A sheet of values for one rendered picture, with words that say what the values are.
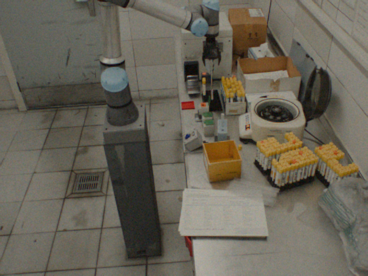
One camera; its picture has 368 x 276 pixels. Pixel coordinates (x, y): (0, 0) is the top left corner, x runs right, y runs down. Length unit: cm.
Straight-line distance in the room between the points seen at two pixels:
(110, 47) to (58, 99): 215
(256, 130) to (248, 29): 100
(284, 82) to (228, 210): 82
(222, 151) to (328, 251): 58
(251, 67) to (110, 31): 84
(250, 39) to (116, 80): 116
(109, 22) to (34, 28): 192
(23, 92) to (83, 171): 119
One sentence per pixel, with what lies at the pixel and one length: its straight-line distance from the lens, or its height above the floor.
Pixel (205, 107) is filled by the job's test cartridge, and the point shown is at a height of 95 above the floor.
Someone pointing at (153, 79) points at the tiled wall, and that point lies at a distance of 371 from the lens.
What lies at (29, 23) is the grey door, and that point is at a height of 85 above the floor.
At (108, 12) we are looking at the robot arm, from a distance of 171.
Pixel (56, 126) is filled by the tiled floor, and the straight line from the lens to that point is 366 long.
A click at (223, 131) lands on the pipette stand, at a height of 98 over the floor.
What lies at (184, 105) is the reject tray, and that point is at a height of 88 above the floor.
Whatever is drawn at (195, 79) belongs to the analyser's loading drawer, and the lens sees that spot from 215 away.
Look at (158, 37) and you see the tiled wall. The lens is 353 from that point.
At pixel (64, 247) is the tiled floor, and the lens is 259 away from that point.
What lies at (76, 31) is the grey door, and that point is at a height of 75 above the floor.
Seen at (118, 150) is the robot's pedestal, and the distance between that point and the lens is 183.
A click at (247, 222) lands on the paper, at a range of 140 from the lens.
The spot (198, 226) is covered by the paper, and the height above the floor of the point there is 89.
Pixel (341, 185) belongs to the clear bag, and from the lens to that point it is 142.
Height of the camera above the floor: 195
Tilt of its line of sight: 37 degrees down
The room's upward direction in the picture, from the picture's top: 3 degrees counter-clockwise
